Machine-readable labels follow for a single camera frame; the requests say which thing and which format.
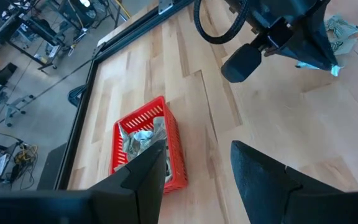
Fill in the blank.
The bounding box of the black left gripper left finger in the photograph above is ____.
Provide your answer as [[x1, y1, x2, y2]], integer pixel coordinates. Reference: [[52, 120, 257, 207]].
[[88, 139, 167, 224]]

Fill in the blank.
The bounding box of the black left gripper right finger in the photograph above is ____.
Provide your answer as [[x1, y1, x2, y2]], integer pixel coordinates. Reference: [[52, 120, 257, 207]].
[[230, 139, 347, 224]]

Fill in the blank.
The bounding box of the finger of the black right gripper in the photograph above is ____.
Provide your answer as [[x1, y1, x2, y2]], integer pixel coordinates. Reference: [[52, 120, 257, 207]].
[[278, 18, 332, 68], [311, 0, 338, 70]]

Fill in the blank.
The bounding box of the red plastic mesh basket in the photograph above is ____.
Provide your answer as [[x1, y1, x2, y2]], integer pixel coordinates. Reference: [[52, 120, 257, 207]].
[[109, 95, 188, 194]]

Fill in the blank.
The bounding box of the dark floor panel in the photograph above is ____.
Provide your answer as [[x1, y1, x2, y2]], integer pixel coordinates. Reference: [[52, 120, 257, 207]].
[[37, 142, 69, 191]]

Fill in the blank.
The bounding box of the grey caster stand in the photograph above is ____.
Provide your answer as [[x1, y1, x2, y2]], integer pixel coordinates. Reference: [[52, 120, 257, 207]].
[[4, 94, 37, 128]]

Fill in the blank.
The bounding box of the black workstation desk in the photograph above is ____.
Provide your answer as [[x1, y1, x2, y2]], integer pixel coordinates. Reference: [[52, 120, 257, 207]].
[[0, 0, 74, 73]]

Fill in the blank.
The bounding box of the black right camera cable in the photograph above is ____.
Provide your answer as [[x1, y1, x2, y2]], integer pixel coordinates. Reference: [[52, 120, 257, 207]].
[[193, 0, 250, 44]]

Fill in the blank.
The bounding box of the yellow cable coil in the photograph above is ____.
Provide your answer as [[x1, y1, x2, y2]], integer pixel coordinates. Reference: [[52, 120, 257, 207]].
[[12, 143, 39, 166]]

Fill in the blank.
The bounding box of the yellow extension cord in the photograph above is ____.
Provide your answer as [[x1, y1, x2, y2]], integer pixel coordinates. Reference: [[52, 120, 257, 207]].
[[114, 0, 132, 20]]

